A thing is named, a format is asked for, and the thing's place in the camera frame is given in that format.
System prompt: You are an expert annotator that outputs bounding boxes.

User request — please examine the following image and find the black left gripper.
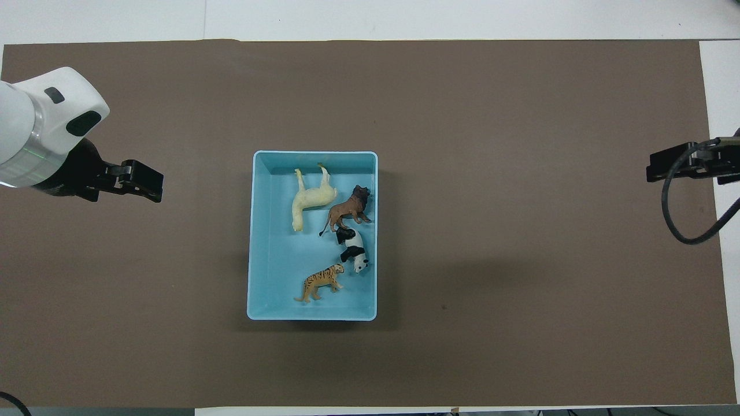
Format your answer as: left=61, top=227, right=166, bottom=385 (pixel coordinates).
left=34, top=137, right=164, bottom=203

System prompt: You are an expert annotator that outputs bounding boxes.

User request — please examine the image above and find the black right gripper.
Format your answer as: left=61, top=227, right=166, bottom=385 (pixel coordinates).
left=646, top=135, right=740, bottom=186

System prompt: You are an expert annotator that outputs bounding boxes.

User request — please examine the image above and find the cream white animal toy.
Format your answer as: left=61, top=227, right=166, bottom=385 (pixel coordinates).
left=291, top=163, right=338, bottom=232

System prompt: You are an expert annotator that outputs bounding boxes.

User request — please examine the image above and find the orange striped tiger toy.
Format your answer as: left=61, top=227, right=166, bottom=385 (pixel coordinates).
left=294, top=264, right=345, bottom=304

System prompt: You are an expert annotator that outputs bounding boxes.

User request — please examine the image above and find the brown lion toy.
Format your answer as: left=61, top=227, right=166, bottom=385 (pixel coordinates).
left=319, top=185, right=372, bottom=237

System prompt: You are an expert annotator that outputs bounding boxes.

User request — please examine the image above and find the black and white panda toy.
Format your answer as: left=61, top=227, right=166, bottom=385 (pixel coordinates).
left=336, top=227, right=369, bottom=274

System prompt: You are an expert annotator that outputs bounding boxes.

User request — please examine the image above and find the light blue storage box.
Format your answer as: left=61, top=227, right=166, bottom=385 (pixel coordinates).
left=247, top=150, right=378, bottom=321

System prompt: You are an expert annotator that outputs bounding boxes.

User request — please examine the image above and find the brown table mat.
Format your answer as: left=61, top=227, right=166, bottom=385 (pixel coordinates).
left=0, top=39, right=738, bottom=408

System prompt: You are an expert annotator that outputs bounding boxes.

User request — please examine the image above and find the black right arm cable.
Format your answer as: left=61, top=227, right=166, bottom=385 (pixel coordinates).
left=661, top=138, right=740, bottom=245

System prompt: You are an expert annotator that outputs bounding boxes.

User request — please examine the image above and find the black loose cable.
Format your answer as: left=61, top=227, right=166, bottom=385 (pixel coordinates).
left=0, top=391, right=33, bottom=416

